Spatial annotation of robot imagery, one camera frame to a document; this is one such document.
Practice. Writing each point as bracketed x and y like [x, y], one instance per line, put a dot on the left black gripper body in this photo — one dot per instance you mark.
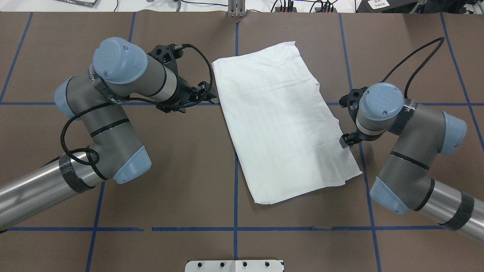
[184, 88]

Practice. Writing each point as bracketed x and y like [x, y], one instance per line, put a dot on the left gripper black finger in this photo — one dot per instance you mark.
[170, 108]
[203, 92]

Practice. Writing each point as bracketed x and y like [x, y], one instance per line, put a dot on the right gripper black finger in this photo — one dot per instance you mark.
[349, 140]

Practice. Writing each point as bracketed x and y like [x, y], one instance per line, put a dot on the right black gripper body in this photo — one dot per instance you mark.
[350, 139]

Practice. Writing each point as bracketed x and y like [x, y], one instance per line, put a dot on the white long-sleeve printed shirt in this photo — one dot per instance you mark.
[285, 136]

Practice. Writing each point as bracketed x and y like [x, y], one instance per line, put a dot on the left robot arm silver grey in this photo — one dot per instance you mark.
[98, 140]

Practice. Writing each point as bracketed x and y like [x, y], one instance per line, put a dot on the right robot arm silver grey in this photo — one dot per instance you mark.
[423, 133]

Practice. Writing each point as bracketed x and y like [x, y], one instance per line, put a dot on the aluminium frame post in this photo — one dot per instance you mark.
[237, 8]

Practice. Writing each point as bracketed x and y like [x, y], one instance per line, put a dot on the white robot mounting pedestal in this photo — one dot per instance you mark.
[235, 266]

